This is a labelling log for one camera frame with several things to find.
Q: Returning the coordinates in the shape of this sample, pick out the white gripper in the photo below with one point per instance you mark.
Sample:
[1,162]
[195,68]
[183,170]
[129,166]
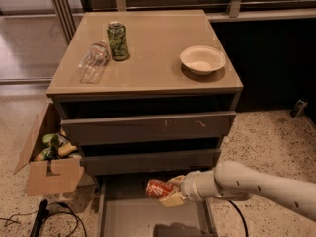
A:
[190,186]

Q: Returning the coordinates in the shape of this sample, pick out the red coke can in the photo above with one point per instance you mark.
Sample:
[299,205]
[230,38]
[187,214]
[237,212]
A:
[159,189]

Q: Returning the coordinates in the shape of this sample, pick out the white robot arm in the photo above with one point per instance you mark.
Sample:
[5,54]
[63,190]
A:
[230,180]

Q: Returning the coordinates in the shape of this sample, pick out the grey middle drawer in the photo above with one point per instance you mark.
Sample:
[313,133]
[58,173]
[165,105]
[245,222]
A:
[150,162]

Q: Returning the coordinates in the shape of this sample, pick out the grey open bottom drawer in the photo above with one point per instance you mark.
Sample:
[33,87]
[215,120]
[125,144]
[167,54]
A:
[126,211]

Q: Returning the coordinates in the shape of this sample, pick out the grey drawer cabinet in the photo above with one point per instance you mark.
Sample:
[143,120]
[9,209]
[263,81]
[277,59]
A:
[152,82]

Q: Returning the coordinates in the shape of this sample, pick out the grey top drawer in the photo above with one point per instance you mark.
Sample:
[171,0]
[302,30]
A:
[97,131]

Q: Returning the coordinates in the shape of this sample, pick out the green soda can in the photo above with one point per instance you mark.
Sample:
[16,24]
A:
[116,32]

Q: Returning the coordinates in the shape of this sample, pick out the brown cardboard box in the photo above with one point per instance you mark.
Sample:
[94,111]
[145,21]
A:
[47,177]

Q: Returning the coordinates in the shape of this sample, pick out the yellow snack bag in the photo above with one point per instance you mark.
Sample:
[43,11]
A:
[66,149]

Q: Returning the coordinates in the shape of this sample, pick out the white paper bowl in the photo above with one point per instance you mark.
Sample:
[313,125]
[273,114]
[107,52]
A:
[202,60]

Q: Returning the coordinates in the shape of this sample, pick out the green snack bag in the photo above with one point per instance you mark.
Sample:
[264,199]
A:
[51,143]

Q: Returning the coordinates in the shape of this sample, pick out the black power strip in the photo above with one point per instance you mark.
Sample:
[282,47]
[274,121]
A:
[42,214]

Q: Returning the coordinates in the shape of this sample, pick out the small dark floor object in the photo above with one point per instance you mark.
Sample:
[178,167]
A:
[298,108]

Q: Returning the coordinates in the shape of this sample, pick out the clear plastic water bottle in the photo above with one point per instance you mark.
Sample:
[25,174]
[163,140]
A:
[94,62]

